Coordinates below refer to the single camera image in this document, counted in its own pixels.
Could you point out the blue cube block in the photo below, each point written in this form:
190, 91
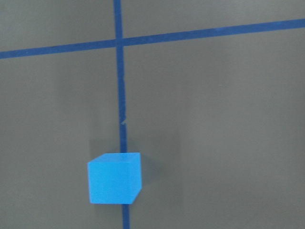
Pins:
115, 178

